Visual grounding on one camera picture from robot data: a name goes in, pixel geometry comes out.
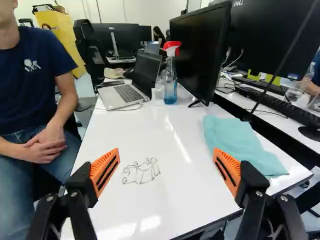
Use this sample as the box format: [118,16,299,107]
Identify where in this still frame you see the green towel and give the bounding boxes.
[202,114,290,178]

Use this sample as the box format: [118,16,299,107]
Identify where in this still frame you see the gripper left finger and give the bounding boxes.
[26,147,121,240]

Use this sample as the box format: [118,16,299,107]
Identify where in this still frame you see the black office chair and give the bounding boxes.
[72,18,106,94]

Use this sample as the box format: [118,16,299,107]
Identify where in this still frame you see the person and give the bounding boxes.
[0,0,83,240]

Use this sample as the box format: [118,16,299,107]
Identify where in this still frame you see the clear spray bottle red nozzle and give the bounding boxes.
[162,40,183,105]

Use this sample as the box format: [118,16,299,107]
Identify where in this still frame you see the black computer monitor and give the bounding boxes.
[169,0,233,109]

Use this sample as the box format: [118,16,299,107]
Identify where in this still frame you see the large black monitor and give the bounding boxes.
[228,0,320,81]

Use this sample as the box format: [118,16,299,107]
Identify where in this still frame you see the white adjacent desk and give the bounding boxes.
[213,71,320,171]

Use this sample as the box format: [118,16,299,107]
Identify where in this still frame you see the white table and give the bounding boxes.
[60,77,314,240]

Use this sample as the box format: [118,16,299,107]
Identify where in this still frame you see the silver laptop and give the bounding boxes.
[96,50,163,111]

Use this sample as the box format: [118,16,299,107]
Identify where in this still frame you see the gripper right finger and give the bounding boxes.
[212,147,309,240]

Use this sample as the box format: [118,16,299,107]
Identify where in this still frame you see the black keyboard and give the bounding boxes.
[234,85,320,129]

